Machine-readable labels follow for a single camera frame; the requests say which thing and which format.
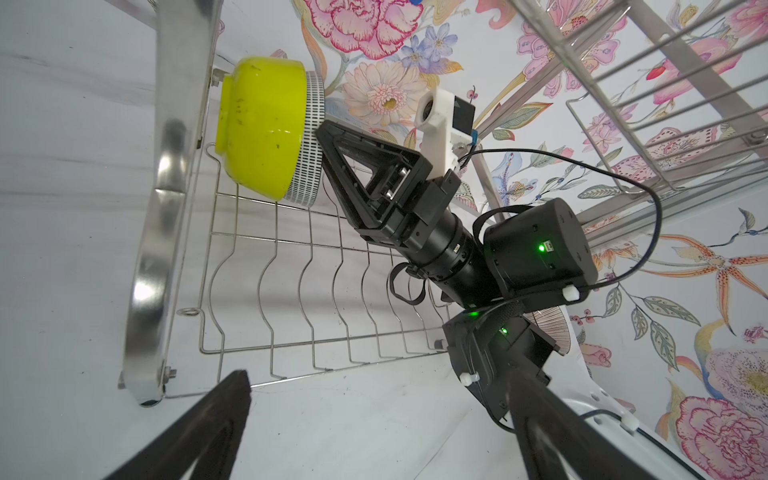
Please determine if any lime green bowl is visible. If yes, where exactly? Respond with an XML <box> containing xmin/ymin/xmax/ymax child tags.
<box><xmin>215</xmin><ymin>57</ymin><xmax>308</xmax><ymax>200</ymax></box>

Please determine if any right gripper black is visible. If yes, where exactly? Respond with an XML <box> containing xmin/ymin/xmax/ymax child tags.
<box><xmin>315</xmin><ymin>120</ymin><xmax>486</xmax><ymax>285</ymax></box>

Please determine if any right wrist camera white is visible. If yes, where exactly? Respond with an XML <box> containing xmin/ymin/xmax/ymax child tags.
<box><xmin>415</xmin><ymin>88</ymin><xmax>475</xmax><ymax>180</ymax></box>

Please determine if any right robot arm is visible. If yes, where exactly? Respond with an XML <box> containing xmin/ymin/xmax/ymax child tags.
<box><xmin>315</xmin><ymin>120</ymin><xmax>699</xmax><ymax>479</ymax></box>

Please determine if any dark blue patterned bowl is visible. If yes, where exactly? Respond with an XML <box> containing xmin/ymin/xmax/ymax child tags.
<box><xmin>284</xmin><ymin>71</ymin><xmax>325</xmax><ymax>208</ymax></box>

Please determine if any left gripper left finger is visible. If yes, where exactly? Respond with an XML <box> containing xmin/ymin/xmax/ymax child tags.
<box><xmin>108</xmin><ymin>370</ymin><xmax>251</xmax><ymax>479</ymax></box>

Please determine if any steel wire dish rack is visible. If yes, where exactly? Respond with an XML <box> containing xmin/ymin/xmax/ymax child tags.
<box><xmin>119</xmin><ymin>1</ymin><xmax>767</xmax><ymax>406</ymax></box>

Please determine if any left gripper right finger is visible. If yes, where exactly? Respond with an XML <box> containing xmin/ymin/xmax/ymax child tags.
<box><xmin>509</xmin><ymin>370</ymin><xmax>651</xmax><ymax>479</ymax></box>

